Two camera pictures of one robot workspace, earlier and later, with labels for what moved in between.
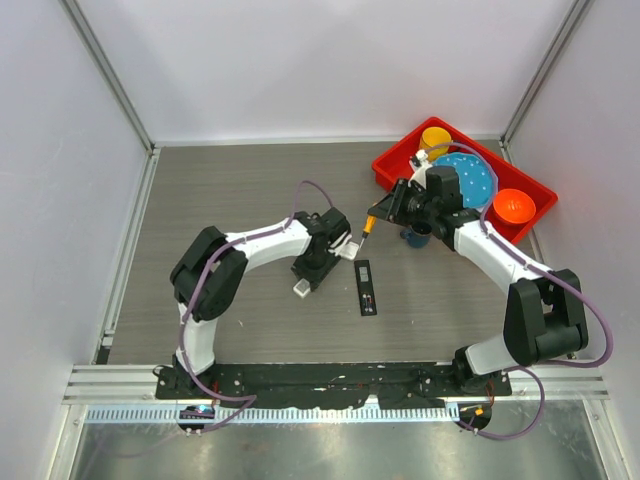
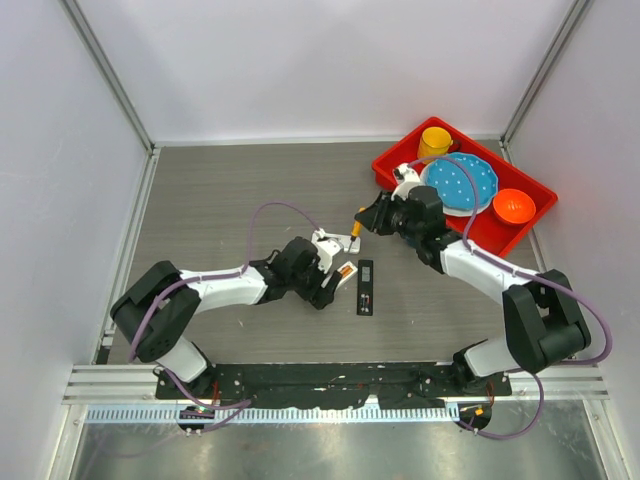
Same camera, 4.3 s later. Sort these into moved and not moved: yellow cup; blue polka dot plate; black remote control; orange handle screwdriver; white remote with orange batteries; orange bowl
Moved: white remote with orange batteries; orange handle screwdriver
Not moved: orange bowl; yellow cup; black remote control; blue polka dot plate
